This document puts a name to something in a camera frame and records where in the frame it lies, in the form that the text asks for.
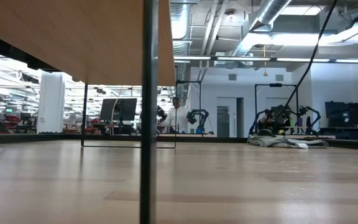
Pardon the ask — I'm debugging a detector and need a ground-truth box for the silver ventilation duct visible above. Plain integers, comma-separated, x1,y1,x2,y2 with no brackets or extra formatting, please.
231,0,293,57

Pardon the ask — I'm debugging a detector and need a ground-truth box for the wooden shelf with black legs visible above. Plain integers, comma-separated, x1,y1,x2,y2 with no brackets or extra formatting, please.
0,0,177,224

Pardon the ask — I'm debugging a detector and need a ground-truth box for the yellow hanging pendant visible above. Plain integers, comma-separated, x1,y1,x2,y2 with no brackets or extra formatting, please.
262,45,269,77

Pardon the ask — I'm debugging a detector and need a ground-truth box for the person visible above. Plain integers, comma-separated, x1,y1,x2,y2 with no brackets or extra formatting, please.
258,110,276,133
163,96,190,134

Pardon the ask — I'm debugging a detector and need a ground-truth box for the black aluminium table frame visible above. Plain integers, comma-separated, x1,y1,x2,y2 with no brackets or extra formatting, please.
0,131,358,152

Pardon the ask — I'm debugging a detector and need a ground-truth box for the grey door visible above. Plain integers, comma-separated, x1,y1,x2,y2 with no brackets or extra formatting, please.
216,105,231,138

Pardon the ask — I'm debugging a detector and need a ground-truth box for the black metal frame stand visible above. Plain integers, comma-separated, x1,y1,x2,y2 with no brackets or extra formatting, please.
175,80,203,134
254,83,300,138

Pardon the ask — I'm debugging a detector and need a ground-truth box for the grey folded cloth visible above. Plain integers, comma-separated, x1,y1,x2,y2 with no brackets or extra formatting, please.
246,134,329,150

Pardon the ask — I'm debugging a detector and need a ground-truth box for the black monitor on stand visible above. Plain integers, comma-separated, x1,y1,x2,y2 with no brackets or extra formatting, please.
99,98,138,134

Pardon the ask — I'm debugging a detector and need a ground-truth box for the white building column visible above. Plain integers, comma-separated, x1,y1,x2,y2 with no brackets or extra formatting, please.
37,72,66,134

